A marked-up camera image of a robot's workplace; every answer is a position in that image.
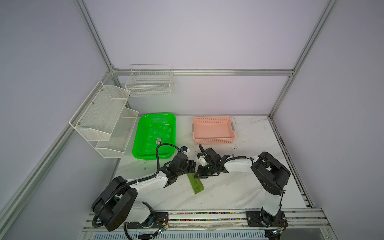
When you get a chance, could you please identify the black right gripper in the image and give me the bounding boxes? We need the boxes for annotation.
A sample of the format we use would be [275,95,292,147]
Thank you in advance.
[193,162,216,179]

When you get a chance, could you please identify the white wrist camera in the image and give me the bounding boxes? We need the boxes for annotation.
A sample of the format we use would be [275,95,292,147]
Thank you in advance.
[196,153,208,166]
[180,146,190,156]

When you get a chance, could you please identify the aluminium frame post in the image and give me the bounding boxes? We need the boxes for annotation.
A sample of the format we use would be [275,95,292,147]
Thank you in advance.
[269,0,339,118]

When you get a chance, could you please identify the black corrugated right cable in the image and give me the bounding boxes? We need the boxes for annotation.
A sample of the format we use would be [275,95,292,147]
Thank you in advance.
[198,143,259,172]

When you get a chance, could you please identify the pink perforated plastic basket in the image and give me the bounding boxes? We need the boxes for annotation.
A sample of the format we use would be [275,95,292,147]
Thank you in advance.
[193,116,237,145]

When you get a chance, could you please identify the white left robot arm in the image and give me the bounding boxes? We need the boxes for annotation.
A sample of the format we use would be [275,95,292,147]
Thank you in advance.
[91,151,197,232]

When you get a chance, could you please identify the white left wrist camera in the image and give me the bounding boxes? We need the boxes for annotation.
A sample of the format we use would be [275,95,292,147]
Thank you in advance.
[180,146,190,156]

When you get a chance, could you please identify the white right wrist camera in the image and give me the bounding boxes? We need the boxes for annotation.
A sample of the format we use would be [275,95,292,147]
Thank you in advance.
[196,153,208,166]

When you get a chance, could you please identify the white wire basket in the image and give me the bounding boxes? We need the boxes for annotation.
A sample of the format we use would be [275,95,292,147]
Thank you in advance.
[125,65,174,97]

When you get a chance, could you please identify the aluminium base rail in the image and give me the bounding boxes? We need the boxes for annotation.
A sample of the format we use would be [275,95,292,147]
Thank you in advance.
[82,208,334,233]

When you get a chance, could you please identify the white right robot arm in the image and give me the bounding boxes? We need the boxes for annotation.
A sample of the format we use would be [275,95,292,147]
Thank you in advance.
[194,145,291,227]

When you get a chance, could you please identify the green paper napkin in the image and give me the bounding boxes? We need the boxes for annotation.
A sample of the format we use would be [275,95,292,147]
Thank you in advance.
[187,174,205,195]

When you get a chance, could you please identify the white mesh two-tier shelf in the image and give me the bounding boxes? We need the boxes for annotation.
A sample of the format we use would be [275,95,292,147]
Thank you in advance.
[69,82,139,159]

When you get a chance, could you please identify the bright green plastic basket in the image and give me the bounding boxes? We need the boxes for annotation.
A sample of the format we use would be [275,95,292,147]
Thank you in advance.
[132,113,176,161]

